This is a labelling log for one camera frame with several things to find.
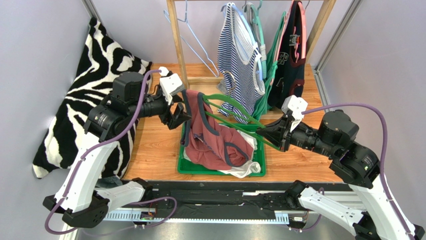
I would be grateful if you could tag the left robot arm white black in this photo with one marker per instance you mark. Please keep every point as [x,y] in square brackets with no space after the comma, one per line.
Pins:
[80,203]

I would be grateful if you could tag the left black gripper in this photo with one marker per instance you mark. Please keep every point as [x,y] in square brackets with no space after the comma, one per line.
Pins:
[179,116]

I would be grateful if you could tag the blue white striped tank top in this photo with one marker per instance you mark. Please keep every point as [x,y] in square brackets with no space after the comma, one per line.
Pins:
[239,60]

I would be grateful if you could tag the teal plastic hanger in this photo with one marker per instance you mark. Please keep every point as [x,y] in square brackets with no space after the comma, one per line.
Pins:
[263,47]

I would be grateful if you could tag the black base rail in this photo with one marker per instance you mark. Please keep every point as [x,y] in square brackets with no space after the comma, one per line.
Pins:
[241,202]

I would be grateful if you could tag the light blue wire hanger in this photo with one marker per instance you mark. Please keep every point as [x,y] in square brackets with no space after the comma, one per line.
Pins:
[194,28]

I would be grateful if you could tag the red tank top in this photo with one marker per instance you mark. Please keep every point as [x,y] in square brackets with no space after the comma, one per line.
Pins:
[206,142]

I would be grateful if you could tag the navy maroon tank top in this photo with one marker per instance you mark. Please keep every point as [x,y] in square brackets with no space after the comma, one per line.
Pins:
[289,78]

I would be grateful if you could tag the pink plastic hanger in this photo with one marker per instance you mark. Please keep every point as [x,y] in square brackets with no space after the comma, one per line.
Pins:
[298,31]

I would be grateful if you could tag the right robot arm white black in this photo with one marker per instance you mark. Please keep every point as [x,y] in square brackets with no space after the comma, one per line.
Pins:
[358,167]

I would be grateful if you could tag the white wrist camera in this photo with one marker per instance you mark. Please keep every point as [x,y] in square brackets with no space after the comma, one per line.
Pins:
[170,83]
[296,105]

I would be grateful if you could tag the light blue plastic hanger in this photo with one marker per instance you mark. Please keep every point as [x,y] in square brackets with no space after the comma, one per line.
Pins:
[253,36]

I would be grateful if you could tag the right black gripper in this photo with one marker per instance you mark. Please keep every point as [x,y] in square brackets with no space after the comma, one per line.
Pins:
[285,133]

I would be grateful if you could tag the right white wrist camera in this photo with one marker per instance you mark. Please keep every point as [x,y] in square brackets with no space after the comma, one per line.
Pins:
[296,105]

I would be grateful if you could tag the zebra print blanket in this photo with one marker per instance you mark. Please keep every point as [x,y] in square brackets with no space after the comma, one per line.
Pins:
[102,60]

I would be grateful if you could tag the wooden clothes rack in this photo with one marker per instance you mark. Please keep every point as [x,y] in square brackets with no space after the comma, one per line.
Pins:
[315,33]

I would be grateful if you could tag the green tank top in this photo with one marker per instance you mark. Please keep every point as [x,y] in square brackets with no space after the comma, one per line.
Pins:
[261,105]

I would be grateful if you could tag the grey tank top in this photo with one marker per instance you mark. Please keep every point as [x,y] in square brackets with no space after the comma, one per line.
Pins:
[252,16]

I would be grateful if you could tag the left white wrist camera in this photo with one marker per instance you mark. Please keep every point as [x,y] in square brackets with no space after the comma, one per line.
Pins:
[170,83]

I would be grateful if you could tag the green plastic tray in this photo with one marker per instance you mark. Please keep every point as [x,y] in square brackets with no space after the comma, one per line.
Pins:
[256,167]

